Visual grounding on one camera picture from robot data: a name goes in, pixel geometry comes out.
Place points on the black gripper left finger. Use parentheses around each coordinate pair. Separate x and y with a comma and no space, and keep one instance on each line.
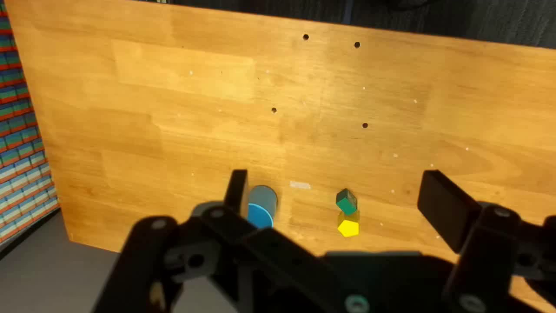
(241,244)

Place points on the clear tape strip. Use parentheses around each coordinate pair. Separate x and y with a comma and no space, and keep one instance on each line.
(300,185)

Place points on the blue cup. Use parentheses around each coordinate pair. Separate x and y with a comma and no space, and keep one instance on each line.
(262,207)

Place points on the yellow block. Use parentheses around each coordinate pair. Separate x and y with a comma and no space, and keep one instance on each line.
(349,226)

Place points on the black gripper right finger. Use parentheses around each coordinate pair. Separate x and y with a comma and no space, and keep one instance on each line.
(463,220)

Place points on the green block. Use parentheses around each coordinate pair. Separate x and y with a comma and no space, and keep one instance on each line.
(347,202)

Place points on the striped patterned rug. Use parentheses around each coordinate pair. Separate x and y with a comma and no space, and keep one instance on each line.
(20,145)

